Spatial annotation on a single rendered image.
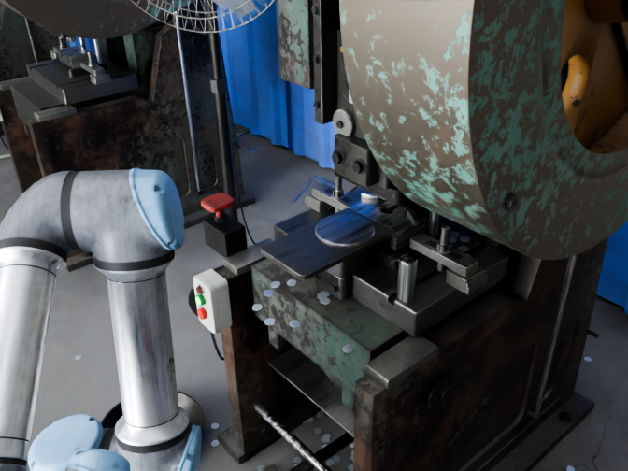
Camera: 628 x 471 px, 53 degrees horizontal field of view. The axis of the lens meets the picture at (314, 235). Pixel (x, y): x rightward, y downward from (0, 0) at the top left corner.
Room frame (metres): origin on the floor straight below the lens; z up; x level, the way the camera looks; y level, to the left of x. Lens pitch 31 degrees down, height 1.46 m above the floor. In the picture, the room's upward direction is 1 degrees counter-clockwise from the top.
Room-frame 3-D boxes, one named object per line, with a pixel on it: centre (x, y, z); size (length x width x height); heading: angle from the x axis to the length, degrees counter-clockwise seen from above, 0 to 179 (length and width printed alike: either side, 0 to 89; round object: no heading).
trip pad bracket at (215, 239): (1.31, 0.21, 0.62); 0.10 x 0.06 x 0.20; 40
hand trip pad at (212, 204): (1.32, 0.23, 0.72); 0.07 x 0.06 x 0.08; 130
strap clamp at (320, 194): (1.34, -0.05, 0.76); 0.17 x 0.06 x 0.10; 40
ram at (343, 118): (1.19, -0.13, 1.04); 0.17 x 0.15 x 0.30; 130
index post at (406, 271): (1.00, -0.18, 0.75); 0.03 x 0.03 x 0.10; 40
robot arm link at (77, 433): (0.69, 0.39, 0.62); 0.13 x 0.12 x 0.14; 91
